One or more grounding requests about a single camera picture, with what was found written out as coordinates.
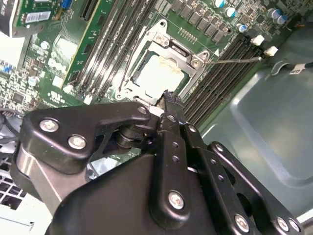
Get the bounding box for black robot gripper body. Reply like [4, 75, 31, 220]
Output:
[48, 154, 229, 235]

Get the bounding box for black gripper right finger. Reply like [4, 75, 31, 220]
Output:
[174, 95, 305, 235]

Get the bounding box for metal CPU socket cover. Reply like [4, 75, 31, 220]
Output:
[122, 36, 203, 108]

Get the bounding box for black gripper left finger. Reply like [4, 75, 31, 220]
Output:
[11, 91, 192, 223]

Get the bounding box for square silver CPU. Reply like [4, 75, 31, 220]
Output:
[131, 52, 185, 98]

